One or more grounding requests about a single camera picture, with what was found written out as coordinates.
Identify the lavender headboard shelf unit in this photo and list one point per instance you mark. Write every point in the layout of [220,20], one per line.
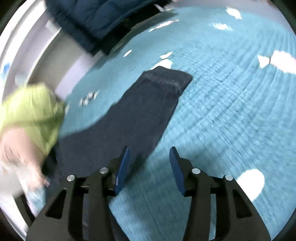
[34,49]

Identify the green quilt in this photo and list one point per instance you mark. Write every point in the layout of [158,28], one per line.
[36,109]

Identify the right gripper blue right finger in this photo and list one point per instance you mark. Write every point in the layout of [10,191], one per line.
[236,216]

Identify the dark blue denim jeans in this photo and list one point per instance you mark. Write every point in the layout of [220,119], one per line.
[137,120]

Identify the teal quilted bed mattress cover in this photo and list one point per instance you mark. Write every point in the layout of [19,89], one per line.
[237,115]

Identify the navy and yellow puffer jacket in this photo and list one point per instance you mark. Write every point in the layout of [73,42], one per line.
[98,25]

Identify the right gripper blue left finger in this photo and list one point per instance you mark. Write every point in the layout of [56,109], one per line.
[61,217]

